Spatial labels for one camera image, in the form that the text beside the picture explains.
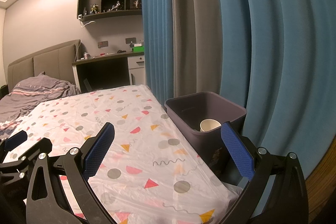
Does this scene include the orange apple paper cup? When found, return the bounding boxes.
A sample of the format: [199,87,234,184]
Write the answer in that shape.
[200,119,221,132]

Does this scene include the purple plastic trash bin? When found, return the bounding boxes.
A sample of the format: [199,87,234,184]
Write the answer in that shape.
[165,92,247,185]

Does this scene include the bed with grey bedding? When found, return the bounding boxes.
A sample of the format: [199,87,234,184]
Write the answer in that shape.
[1,73,80,139]

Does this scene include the grey upholstered headboard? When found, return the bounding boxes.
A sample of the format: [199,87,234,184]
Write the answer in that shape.
[7,39,81,90]

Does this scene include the dark desk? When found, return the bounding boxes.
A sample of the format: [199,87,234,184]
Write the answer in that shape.
[72,52,144,93]

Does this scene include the patterned white tablecloth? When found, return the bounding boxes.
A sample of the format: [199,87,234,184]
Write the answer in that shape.
[1,85,242,223]

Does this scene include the white drawer cabinet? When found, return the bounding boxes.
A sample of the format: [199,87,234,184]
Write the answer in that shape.
[127,55,146,85]

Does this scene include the green box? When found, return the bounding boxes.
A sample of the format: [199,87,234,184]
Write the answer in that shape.
[132,43,144,52]

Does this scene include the blue grey curtain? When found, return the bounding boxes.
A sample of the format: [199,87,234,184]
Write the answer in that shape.
[142,0,335,176]

